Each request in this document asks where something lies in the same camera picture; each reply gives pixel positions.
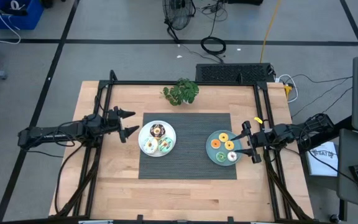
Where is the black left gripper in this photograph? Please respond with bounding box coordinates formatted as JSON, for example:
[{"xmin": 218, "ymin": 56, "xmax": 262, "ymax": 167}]
[{"xmin": 106, "ymin": 106, "xmax": 140, "ymax": 144}]

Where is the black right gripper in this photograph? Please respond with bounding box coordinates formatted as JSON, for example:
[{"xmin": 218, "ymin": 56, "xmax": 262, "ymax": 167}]
[{"xmin": 230, "ymin": 121, "xmax": 275, "ymax": 165}]

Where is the white round plate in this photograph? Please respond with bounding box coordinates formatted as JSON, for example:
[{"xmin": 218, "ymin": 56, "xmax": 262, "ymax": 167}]
[{"xmin": 137, "ymin": 120, "xmax": 177, "ymax": 158}]

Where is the large chocolate glazed donut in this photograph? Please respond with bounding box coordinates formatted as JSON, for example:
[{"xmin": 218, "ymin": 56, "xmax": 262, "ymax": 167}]
[{"xmin": 149, "ymin": 123, "xmax": 167, "ymax": 139}]

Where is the large white sprinkled donut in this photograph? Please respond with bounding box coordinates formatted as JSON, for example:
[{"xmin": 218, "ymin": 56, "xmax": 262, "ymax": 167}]
[{"xmin": 142, "ymin": 137, "xmax": 159, "ymax": 154}]

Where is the large mint green donut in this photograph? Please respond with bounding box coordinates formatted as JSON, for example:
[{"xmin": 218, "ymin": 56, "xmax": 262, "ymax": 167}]
[{"xmin": 157, "ymin": 136, "xmax": 174, "ymax": 153}]

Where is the teal round plate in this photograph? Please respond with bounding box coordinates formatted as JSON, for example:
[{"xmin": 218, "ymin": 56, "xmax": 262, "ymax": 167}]
[{"xmin": 205, "ymin": 129, "xmax": 244, "ymax": 167}]

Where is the grey woven placemat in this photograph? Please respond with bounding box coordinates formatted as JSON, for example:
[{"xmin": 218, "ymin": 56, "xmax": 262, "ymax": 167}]
[{"xmin": 137, "ymin": 112, "xmax": 238, "ymax": 180}]

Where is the green potted plant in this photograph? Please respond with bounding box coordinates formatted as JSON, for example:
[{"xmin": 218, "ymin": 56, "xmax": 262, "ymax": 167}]
[{"xmin": 162, "ymin": 77, "xmax": 200, "ymax": 106}]

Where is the black perforated computer case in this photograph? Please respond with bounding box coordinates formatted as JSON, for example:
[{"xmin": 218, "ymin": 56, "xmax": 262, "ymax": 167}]
[{"xmin": 195, "ymin": 63, "xmax": 275, "ymax": 83}]

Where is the white printed booklet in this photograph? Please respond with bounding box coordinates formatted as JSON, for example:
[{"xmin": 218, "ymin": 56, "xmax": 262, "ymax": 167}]
[{"xmin": 306, "ymin": 141, "xmax": 339, "ymax": 177}]

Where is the black floor fan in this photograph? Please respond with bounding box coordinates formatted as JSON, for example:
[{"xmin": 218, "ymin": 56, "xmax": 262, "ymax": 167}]
[{"xmin": 162, "ymin": 0, "xmax": 197, "ymax": 43}]

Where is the black equipment case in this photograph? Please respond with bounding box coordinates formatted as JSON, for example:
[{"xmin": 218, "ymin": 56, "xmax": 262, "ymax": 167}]
[{"xmin": 227, "ymin": 0, "xmax": 264, "ymax": 6}]

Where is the blue plastic bin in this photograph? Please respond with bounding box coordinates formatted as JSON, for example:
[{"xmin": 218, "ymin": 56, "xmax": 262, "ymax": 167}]
[{"xmin": 0, "ymin": 0, "xmax": 45, "ymax": 31}]

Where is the black aluminium rig frame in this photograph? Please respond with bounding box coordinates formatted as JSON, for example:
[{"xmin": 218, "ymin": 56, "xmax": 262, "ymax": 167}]
[{"xmin": 48, "ymin": 70, "xmax": 315, "ymax": 224}]

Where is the coiled black cable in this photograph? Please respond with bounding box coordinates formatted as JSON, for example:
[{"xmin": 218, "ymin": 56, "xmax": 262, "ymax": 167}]
[{"xmin": 200, "ymin": 0, "xmax": 228, "ymax": 56}]

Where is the yellow cable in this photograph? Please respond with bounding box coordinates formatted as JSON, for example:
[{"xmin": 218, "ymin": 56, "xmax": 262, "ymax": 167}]
[{"xmin": 259, "ymin": 0, "xmax": 283, "ymax": 63}]

